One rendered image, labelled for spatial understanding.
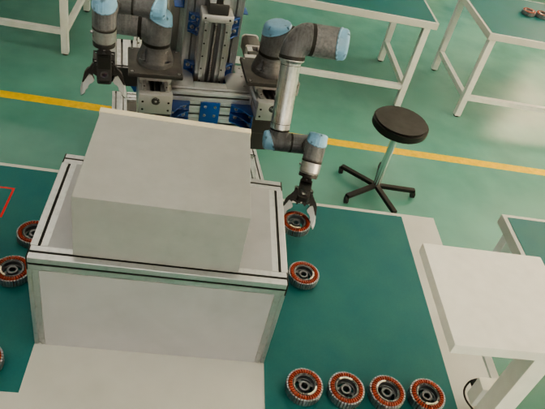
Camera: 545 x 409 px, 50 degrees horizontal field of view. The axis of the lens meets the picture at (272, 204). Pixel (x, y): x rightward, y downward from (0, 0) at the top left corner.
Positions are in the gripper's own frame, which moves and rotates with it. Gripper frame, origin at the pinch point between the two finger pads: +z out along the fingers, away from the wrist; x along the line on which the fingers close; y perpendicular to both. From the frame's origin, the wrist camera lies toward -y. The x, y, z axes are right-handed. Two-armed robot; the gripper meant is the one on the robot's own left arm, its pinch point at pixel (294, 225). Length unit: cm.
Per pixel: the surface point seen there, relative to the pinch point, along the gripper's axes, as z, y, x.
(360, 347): 27, -34, -29
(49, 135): 13, 142, 154
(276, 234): -6, -50, 7
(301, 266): 11.5, -13.0, -5.3
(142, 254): 3, -72, 40
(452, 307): -4, -71, -41
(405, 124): -48, 135, -54
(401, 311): 17.2, -16.6, -43.6
